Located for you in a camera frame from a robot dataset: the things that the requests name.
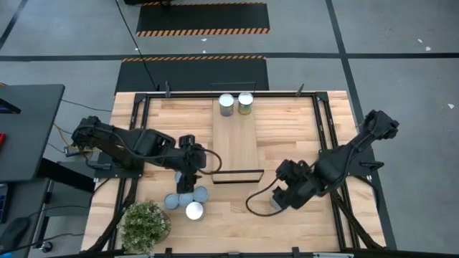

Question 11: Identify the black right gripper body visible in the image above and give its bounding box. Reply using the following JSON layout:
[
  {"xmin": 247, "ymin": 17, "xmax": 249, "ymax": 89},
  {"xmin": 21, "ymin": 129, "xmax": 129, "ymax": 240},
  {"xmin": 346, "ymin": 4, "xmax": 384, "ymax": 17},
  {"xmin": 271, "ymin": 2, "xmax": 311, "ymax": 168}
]
[{"xmin": 271, "ymin": 178, "xmax": 316, "ymax": 211}]

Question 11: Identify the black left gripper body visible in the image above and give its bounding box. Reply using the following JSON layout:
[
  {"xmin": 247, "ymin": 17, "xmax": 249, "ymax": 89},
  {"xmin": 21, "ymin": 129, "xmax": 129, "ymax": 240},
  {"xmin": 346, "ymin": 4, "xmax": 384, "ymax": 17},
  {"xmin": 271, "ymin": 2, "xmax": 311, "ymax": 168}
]
[{"xmin": 176, "ymin": 135, "xmax": 208, "ymax": 176}]

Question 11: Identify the diced tomatoes tin can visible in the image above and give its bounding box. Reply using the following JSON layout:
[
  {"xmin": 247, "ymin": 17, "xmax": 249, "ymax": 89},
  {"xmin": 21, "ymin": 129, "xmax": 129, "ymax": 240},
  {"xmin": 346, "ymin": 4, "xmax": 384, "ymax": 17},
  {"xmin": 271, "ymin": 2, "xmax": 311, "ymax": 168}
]
[{"xmin": 178, "ymin": 192, "xmax": 195, "ymax": 208}]

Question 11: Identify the yellow-green tall tin can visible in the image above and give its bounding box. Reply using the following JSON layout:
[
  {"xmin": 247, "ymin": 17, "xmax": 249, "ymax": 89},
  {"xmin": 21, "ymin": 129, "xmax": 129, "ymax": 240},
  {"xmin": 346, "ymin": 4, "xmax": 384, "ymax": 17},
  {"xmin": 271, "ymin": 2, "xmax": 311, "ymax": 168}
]
[{"xmin": 268, "ymin": 196, "xmax": 288, "ymax": 213}]

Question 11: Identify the oranges labelled green tin can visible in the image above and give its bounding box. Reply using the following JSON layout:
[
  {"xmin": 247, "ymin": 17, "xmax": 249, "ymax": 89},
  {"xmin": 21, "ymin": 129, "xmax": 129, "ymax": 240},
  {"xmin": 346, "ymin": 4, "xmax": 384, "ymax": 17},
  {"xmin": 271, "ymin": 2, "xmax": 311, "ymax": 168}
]
[{"xmin": 185, "ymin": 201, "xmax": 207, "ymax": 222}]

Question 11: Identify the peaches labelled tin can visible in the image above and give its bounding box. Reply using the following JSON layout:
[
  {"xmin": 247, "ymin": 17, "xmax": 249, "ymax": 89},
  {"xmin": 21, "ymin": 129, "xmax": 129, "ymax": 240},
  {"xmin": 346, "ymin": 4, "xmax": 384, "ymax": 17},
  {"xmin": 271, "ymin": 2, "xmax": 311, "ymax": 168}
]
[{"xmin": 218, "ymin": 93, "xmax": 235, "ymax": 118}]

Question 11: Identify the blue labelled tall tin can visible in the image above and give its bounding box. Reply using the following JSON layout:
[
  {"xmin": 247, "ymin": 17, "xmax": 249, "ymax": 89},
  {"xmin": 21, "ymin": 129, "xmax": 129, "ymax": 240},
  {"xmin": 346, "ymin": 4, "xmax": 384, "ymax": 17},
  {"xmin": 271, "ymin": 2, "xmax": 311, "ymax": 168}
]
[{"xmin": 237, "ymin": 92, "xmax": 255, "ymax": 116}]

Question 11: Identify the green potted artificial plant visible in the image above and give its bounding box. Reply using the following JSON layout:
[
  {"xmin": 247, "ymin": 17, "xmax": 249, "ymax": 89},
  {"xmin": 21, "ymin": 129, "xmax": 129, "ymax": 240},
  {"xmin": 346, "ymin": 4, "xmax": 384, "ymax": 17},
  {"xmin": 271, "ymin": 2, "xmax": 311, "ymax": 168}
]
[{"xmin": 117, "ymin": 200, "xmax": 172, "ymax": 255}]

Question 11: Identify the black hazard striped floor mat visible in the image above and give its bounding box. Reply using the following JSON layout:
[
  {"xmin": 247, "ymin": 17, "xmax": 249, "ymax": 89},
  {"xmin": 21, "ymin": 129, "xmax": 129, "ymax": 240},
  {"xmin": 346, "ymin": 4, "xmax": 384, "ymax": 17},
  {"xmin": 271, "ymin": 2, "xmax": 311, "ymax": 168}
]
[
  {"xmin": 135, "ymin": 1, "xmax": 270, "ymax": 38},
  {"xmin": 114, "ymin": 55, "xmax": 270, "ymax": 92}
]

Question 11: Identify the black desk base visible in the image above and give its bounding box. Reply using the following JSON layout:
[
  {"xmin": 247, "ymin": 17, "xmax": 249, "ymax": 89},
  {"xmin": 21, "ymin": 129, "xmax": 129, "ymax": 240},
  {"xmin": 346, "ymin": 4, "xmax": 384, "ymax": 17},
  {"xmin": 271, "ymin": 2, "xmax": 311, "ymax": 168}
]
[{"xmin": 37, "ymin": 157, "xmax": 96, "ymax": 194}]

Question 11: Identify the dark grey desk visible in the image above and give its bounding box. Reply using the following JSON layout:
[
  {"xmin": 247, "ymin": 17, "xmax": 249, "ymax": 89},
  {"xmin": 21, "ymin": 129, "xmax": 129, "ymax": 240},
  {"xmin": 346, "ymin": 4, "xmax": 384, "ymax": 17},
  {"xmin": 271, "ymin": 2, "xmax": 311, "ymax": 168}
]
[{"xmin": 0, "ymin": 84, "xmax": 66, "ymax": 183}]

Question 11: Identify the dark keyboard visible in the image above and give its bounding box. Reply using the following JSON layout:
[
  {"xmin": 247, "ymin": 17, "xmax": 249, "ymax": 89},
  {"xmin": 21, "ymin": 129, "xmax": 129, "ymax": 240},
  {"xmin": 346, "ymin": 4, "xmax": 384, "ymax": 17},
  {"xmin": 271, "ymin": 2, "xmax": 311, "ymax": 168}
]
[{"xmin": 0, "ymin": 182, "xmax": 9, "ymax": 223}]

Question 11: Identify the dark device on desk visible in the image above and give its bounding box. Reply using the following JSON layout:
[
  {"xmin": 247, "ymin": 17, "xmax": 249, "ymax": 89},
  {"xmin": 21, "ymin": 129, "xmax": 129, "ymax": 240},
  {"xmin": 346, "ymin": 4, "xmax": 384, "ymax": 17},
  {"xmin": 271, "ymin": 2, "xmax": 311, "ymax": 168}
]
[{"xmin": 0, "ymin": 97, "xmax": 22, "ymax": 115}]

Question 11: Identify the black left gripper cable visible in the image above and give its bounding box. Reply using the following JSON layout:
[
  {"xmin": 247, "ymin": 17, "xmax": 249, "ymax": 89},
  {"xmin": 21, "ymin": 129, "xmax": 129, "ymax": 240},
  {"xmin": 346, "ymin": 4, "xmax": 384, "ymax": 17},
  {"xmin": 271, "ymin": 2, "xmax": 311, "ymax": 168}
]
[{"xmin": 199, "ymin": 147, "xmax": 223, "ymax": 176}]

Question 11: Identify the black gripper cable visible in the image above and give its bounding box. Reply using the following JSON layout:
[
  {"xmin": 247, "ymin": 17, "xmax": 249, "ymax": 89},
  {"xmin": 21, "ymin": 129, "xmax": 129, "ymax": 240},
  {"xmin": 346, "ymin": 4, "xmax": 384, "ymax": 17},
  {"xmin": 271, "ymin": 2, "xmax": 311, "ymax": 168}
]
[
  {"xmin": 245, "ymin": 177, "xmax": 288, "ymax": 218},
  {"xmin": 199, "ymin": 147, "xmax": 223, "ymax": 176}
]

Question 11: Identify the wooden shelf with black frame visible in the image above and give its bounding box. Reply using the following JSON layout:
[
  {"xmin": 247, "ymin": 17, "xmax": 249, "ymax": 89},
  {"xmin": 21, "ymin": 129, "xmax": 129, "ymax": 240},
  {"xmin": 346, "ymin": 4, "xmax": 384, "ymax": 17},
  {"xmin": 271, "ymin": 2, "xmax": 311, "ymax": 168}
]
[{"xmin": 210, "ymin": 81, "xmax": 265, "ymax": 185}]

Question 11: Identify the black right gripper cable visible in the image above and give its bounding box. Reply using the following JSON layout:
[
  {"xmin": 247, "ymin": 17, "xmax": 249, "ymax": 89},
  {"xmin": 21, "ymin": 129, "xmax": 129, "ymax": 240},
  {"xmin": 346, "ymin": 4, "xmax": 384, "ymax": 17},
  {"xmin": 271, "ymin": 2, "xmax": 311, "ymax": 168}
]
[{"xmin": 245, "ymin": 177, "xmax": 288, "ymax": 218}]

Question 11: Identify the black cable conduit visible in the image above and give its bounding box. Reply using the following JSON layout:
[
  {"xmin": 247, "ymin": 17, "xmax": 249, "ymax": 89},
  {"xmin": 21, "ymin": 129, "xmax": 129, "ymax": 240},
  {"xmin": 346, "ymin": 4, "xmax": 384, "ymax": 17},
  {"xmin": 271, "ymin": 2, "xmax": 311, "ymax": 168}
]
[
  {"xmin": 85, "ymin": 178, "xmax": 139, "ymax": 252},
  {"xmin": 328, "ymin": 189, "xmax": 384, "ymax": 250}
]

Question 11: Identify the black metal table frame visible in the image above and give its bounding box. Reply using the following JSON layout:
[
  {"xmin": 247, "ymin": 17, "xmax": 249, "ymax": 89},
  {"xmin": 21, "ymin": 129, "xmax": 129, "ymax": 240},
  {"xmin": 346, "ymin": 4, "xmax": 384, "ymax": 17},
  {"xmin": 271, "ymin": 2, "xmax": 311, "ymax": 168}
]
[{"xmin": 127, "ymin": 91, "xmax": 336, "ymax": 258}]

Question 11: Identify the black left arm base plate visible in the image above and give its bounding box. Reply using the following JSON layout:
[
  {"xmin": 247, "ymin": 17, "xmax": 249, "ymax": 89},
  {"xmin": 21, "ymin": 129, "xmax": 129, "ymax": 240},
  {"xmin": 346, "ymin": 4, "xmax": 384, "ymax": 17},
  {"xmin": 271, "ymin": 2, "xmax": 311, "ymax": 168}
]
[{"xmin": 93, "ymin": 150, "xmax": 145, "ymax": 179}]

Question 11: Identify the black floor cable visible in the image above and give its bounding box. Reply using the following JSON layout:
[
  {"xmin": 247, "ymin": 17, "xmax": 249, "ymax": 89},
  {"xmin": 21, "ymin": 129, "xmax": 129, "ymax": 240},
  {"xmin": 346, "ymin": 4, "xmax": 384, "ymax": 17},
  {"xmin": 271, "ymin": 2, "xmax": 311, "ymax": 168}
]
[{"xmin": 114, "ymin": 0, "xmax": 161, "ymax": 91}]

